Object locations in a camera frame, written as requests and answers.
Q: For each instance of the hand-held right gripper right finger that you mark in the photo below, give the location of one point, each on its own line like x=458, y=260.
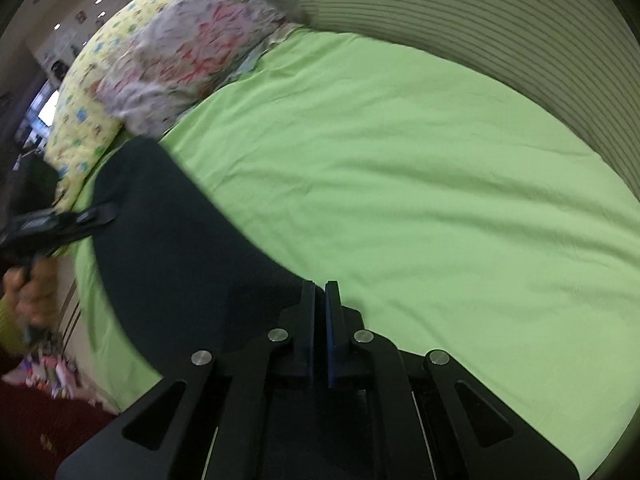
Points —
x=332, y=330

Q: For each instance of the person's left hand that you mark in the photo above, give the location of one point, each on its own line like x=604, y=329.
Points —
x=32, y=295

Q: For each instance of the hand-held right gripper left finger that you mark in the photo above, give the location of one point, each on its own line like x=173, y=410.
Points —
x=308, y=330

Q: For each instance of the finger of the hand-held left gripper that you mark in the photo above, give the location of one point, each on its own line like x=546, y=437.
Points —
x=92, y=217

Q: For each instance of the colourful clutter on floor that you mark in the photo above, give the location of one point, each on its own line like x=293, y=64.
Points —
x=45, y=372

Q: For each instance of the floral patterned pillow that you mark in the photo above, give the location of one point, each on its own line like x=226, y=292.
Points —
x=190, y=55

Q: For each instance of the person's left forearm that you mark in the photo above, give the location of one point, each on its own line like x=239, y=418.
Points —
x=9, y=325

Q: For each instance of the dark navy pants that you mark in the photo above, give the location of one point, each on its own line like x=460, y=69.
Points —
x=185, y=260

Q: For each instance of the striped headboard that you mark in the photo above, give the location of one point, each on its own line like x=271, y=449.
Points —
x=475, y=25

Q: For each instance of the green bed sheet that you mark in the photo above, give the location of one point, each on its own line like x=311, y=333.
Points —
x=400, y=210

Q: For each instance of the yellow printed pillow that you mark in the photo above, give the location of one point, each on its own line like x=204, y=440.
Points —
x=95, y=85

